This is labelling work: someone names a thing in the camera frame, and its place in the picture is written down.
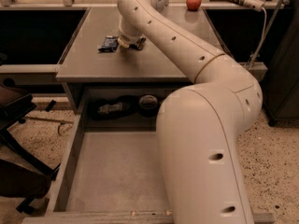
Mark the brown rxbar chocolate wrapper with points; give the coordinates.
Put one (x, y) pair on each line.
(139, 44)

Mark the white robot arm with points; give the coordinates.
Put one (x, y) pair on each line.
(197, 125)

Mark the grey counter cabinet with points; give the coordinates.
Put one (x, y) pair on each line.
(93, 62)

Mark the open grey top drawer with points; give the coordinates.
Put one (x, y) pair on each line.
(110, 178)

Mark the dark blue snack bar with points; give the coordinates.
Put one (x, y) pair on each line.
(110, 44)

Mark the black cloth with grey object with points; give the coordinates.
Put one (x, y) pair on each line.
(104, 109)

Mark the black tape roll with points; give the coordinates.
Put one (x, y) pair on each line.
(148, 105)

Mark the red apple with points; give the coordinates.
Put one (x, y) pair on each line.
(193, 5)

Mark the black office chair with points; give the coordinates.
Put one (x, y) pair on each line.
(16, 181)

